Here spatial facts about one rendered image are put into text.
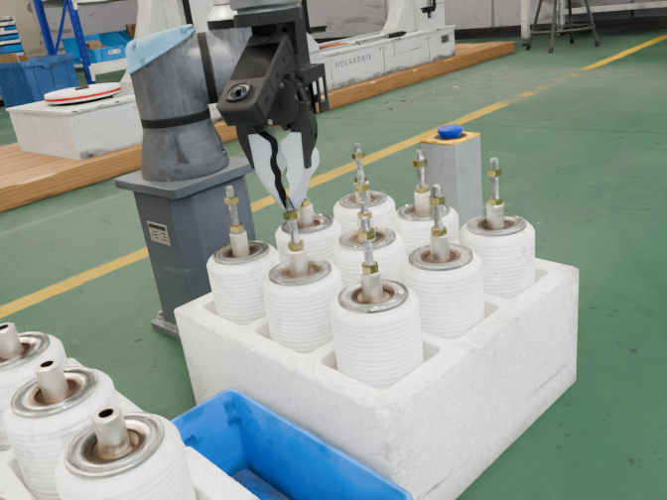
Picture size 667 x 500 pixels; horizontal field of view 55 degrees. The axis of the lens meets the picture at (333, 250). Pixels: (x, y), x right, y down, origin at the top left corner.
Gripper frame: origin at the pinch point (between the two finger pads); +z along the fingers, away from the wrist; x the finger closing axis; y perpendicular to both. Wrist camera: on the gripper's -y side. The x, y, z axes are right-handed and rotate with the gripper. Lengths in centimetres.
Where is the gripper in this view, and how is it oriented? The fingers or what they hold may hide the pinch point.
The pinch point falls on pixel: (286, 199)
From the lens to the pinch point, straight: 72.3
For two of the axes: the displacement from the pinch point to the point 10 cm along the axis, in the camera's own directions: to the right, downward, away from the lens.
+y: 3.8, -3.9, 8.4
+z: 1.2, 9.2, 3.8
